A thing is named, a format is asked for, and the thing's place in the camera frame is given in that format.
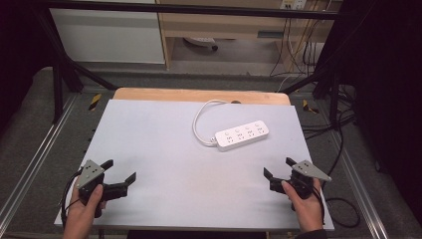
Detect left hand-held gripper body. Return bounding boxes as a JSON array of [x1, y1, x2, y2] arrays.
[[77, 159, 117, 206]]

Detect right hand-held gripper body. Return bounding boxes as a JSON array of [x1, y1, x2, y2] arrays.
[[269, 159, 332, 200]]

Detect white power strip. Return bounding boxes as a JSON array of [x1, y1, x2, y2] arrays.
[[214, 119, 270, 152]]

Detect person's right hand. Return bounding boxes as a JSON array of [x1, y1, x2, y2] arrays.
[[281, 178, 324, 233]]

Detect person's left hand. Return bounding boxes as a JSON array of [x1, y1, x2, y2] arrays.
[[64, 184, 107, 233]]

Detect wooden table board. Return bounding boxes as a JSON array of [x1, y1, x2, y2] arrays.
[[112, 87, 292, 107]]

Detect black curtain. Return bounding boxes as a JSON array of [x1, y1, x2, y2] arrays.
[[0, 0, 56, 133], [337, 0, 422, 227]]

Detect white cabinet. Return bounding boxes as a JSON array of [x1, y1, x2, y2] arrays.
[[49, 0, 166, 65]]

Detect grey power strip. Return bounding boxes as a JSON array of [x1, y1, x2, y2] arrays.
[[183, 36, 219, 52]]

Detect light wooden desk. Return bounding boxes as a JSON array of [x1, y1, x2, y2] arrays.
[[155, 0, 343, 73]]

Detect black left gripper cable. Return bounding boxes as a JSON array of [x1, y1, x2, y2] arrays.
[[60, 168, 84, 230]]

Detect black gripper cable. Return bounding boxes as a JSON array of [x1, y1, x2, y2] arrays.
[[312, 185, 361, 230], [60, 168, 84, 230]]

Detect aluminium rail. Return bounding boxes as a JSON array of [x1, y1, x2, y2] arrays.
[[0, 94, 80, 228], [329, 127, 390, 239]]

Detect black floor cables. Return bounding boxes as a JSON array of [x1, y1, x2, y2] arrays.
[[300, 84, 357, 177]]

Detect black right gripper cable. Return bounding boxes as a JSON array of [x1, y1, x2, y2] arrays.
[[312, 185, 361, 230]]

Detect white power strip cable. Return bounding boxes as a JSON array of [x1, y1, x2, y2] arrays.
[[192, 99, 233, 147]]

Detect bundle of hanging cables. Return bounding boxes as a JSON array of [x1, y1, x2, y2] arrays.
[[269, 0, 332, 94]]

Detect white wall socket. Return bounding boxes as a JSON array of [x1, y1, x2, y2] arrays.
[[280, 0, 308, 11]]

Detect black metal frame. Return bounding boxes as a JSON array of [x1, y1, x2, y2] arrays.
[[33, 0, 352, 128]]

